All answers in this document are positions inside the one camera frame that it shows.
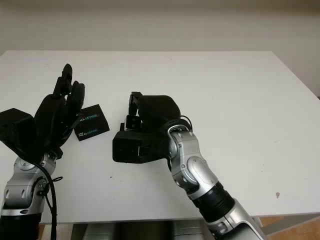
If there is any small silver black camera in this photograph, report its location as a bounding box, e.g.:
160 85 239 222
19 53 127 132
124 114 144 132

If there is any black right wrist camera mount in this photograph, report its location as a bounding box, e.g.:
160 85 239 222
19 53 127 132
111 130 173 164

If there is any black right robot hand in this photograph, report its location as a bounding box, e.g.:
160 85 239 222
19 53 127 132
128 91 181 134

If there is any grey robot lower body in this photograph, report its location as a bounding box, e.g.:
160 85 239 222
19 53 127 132
72 221 209 240

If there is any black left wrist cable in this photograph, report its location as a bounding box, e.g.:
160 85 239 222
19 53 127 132
37 162 64 240

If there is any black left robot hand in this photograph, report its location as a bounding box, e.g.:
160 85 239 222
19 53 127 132
33 63 86 160

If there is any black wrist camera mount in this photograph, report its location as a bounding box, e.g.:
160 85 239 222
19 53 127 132
111 130 173 164
0 107 45 165

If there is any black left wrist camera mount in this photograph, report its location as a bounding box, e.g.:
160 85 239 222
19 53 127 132
0 107 45 165

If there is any black printed box lid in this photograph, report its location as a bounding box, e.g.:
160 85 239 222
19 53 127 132
74 104 111 142

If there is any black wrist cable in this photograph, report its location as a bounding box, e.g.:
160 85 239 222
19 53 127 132
37 162 64 240
179 114 194 131

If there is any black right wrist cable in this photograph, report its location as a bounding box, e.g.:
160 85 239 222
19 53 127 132
179 114 194 131

